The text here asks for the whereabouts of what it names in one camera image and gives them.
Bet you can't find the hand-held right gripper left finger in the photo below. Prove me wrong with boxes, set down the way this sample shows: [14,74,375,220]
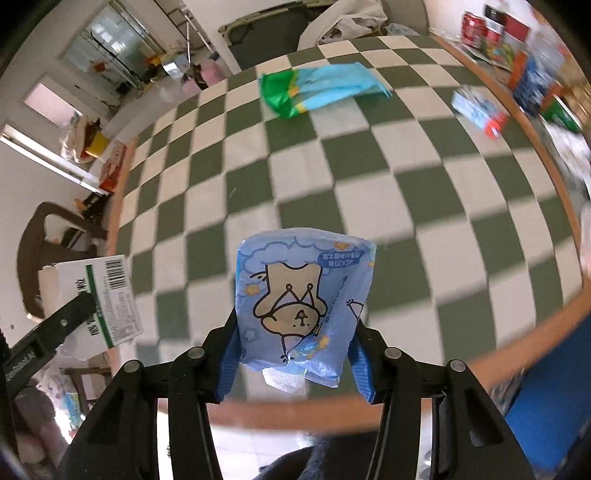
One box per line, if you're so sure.
[54,310,242,480]

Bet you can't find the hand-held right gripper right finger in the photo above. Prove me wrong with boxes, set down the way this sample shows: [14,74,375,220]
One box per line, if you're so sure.
[347,318,537,480]

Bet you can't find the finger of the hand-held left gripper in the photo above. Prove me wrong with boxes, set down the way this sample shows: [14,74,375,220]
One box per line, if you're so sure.
[28,292,98,356]

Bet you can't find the green white medicine box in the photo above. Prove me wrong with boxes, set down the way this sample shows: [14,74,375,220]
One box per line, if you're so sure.
[38,255,145,361]

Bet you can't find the blue cartoon tissue packet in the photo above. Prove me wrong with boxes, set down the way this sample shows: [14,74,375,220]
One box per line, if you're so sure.
[235,227,377,395]

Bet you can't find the person's left forearm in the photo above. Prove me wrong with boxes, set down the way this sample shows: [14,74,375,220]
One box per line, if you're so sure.
[9,385,70,467]

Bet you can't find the person's legs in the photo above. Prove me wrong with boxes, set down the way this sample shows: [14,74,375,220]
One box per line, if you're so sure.
[259,443,384,480]

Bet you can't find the dark wooden chair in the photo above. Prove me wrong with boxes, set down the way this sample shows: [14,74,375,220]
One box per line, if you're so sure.
[18,200,112,324]

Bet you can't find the red orange cardboard box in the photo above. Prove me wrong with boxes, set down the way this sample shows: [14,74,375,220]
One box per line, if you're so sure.
[98,143,127,193]

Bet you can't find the yellow bin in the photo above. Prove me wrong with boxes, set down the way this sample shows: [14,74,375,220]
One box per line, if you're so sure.
[85,131,109,160]

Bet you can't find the green white checkered table mat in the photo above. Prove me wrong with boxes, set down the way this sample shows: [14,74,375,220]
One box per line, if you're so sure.
[105,34,591,432]

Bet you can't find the blue box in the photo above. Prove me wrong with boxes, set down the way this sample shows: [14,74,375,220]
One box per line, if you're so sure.
[503,332,591,472]

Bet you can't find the small blue red packet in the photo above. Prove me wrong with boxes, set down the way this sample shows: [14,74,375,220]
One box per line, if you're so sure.
[450,85,509,139]

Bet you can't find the pink suitcase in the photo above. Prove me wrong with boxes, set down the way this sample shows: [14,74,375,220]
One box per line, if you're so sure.
[198,62,222,86]

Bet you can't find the green blue plastic wrapper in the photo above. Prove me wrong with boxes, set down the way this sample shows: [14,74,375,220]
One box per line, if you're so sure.
[257,62,393,121]

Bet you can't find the crumpled white tissue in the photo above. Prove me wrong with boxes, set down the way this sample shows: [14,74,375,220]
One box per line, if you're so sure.
[545,124,591,185]

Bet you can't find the green drink can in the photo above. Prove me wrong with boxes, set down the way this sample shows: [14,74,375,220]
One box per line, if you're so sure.
[542,95,585,134]

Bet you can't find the dark folding bed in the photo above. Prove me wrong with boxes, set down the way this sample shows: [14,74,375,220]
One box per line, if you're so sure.
[218,4,324,72]

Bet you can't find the clear plastic bag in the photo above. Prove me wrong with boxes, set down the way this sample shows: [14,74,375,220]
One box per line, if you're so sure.
[385,22,421,38]

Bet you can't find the colourful snack packet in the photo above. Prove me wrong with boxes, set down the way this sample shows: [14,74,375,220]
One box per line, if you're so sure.
[480,41,515,70]

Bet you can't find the white clothing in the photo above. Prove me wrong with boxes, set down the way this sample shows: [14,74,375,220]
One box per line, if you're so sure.
[295,0,389,49]

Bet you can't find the red soda can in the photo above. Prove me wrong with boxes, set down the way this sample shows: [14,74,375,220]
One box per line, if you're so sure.
[462,11,485,47]

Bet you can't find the cola bottle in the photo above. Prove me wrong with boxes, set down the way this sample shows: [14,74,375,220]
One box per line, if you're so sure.
[482,0,506,44]

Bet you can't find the clear water bottle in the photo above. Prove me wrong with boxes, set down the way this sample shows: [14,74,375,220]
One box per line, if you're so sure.
[531,18,573,70]

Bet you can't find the red white carton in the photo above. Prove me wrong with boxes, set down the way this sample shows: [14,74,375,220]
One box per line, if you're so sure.
[503,9,532,44]

